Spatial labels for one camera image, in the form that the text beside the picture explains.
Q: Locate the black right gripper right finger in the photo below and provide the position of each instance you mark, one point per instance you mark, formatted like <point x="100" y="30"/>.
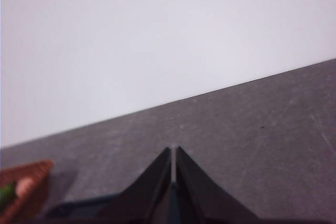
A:
<point x="199" y="197"/>

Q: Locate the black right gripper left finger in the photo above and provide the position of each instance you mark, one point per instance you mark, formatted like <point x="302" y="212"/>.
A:
<point x="151" y="195"/>

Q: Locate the brown woven wicker basket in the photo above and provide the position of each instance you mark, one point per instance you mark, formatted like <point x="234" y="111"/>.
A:
<point x="34" y="182"/>

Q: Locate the dark rectangular tray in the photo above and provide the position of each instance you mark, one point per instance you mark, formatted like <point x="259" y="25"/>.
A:
<point x="84" y="204"/>

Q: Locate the pale brown egg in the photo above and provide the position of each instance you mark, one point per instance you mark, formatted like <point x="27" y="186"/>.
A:
<point x="25" y="186"/>

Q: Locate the green chili pepper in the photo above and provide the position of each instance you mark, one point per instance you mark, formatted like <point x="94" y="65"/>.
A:
<point x="7" y="191"/>

